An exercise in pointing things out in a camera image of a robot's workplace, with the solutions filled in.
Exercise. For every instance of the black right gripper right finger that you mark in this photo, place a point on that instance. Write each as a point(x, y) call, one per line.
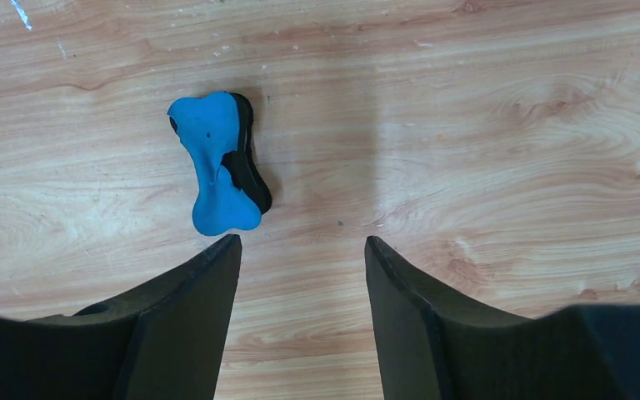
point(434, 342)

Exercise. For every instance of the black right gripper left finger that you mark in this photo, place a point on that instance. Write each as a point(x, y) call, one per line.
point(163, 339)

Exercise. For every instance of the blue bone-shaped whiteboard eraser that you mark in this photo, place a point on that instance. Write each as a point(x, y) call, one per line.
point(216, 131)

